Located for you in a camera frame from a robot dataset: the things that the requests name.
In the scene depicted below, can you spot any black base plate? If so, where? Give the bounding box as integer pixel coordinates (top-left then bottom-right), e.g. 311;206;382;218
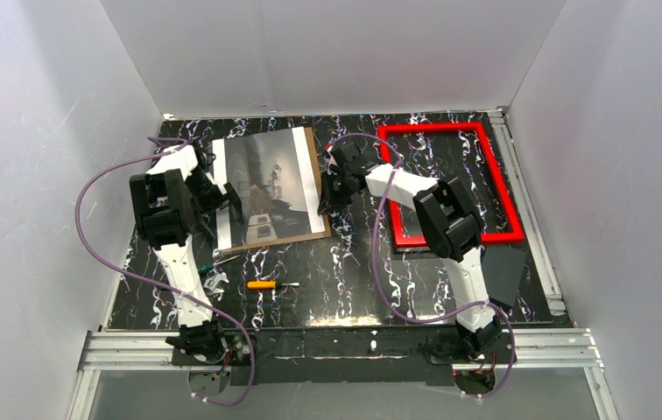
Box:
172;325;512;386

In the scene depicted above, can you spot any orange handled screwdriver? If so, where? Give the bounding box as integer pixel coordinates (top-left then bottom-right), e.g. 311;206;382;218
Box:
246;281;299;290

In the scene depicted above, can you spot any house photo white border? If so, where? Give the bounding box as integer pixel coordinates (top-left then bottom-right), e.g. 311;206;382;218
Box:
212;128;327;251

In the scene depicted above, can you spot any brown fibreboard backing board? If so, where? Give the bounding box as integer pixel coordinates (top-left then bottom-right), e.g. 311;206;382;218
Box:
215;126;332;254

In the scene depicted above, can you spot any green handled screwdriver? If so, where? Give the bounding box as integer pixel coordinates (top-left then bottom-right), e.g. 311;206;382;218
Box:
197;255;240;276

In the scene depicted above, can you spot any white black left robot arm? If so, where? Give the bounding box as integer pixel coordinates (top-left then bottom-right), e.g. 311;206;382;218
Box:
130;145;243;363

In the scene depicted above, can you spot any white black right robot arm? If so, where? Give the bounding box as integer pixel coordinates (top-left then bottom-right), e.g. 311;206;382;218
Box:
318;141;501;356

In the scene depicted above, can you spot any small silver wrench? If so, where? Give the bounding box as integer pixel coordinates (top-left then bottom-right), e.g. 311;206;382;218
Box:
203;273;229;297

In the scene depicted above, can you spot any dark grey card sheet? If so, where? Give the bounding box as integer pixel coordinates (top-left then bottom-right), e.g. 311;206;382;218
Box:
482;245;528;312

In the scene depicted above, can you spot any aluminium rail front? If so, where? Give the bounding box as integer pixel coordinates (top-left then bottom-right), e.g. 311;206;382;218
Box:
69;325;617;419

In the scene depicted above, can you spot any red picture frame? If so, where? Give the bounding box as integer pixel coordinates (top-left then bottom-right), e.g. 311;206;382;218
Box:
368;121;525;258

